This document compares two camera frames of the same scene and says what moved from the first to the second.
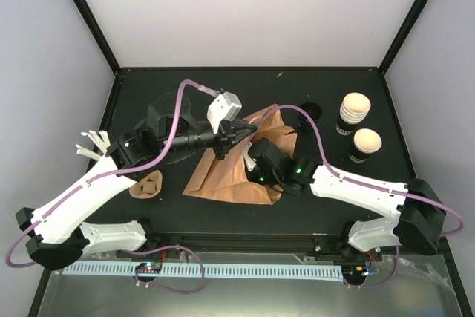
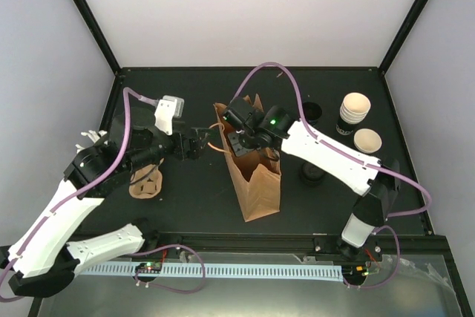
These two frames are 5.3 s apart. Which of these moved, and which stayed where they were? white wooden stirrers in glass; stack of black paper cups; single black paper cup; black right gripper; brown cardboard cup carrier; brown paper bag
Moved: black right gripper; brown paper bag
Stayed: stack of black paper cups; white wooden stirrers in glass; single black paper cup; brown cardboard cup carrier
